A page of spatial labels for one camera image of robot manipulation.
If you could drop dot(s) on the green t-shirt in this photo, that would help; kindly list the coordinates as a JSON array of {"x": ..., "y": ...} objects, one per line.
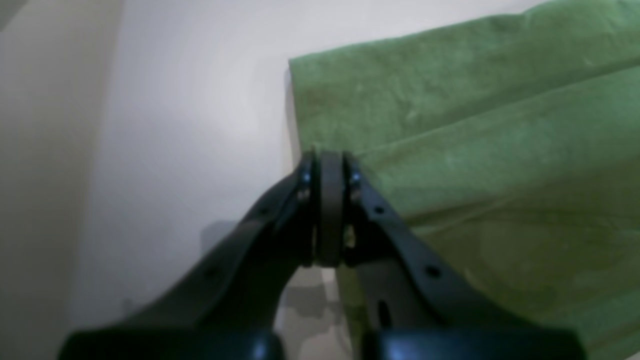
[{"x": 510, "y": 144}]

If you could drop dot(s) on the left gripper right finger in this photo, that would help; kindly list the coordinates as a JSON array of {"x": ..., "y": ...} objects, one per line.
[{"x": 418, "y": 307}]

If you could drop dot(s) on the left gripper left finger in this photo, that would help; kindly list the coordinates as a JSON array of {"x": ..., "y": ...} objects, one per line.
[{"x": 224, "y": 308}]

